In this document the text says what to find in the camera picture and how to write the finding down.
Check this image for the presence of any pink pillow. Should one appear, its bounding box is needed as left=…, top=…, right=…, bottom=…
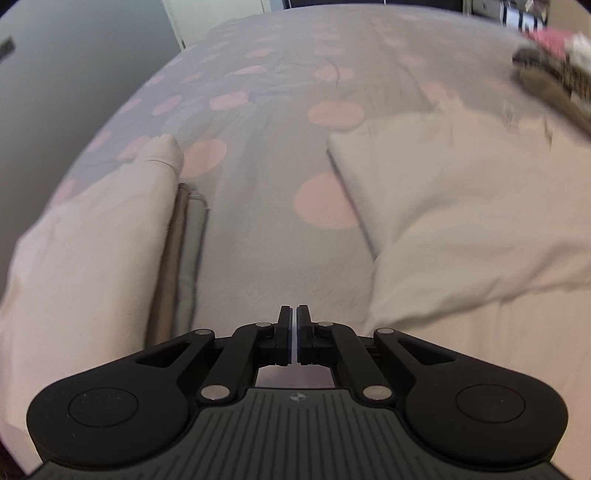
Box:
left=526, top=28, right=573, bottom=61

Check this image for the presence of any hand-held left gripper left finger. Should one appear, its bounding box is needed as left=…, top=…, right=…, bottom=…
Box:
left=134, top=305, right=294, bottom=404

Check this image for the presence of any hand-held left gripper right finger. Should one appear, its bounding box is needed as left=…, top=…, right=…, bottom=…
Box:
left=296, top=304, right=454, bottom=404

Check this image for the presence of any brown striped folded garment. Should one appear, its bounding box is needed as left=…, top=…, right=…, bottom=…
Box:
left=561, top=60, right=591, bottom=100

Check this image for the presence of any pale folded garment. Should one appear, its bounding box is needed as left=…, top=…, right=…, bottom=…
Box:
left=0, top=134, right=185, bottom=467

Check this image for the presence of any grey folded cloth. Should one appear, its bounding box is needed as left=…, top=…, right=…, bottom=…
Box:
left=173, top=193, right=211, bottom=340

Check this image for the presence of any white nightstand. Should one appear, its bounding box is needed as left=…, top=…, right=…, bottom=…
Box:
left=466, top=0, right=550, bottom=28

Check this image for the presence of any camouflage folded garment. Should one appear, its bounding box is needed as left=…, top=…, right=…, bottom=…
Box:
left=512, top=44, right=568, bottom=75

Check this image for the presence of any white folded garment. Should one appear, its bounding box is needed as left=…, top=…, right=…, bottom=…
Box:
left=568, top=32, right=591, bottom=65

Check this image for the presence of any tan folded garment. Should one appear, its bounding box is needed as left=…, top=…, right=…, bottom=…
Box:
left=515, top=69, right=591, bottom=125

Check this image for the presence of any white door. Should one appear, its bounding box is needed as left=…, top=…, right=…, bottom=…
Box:
left=161, top=0, right=287, bottom=49

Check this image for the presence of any tan folded cloth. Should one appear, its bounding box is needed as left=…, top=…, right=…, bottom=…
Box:
left=145, top=182, right=191, bottom=347

